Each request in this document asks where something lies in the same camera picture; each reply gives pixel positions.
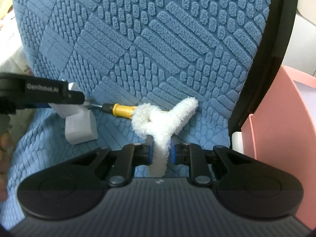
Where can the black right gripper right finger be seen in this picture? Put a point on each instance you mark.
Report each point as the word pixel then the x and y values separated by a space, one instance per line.
pixel 206 166

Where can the pink storage box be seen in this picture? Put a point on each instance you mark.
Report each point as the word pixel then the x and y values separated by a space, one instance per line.
pixel 281 132

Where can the black sofa frame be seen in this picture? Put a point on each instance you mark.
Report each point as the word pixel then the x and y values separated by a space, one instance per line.
pixel 267 61

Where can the person's left hand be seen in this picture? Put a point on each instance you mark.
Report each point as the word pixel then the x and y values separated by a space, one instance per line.
pixel 7 148

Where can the yellow handled screwdriver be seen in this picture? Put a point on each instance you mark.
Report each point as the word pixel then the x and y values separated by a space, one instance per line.
pixel 116 109

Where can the white rectangular block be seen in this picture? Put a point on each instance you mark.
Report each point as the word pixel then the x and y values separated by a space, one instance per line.
pixel 80 123

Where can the white fluffy cloth strip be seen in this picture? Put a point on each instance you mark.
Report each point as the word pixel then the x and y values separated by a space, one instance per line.
pixel 150 120

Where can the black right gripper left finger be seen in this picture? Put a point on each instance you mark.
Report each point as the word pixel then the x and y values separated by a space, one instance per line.
pixel 117 167

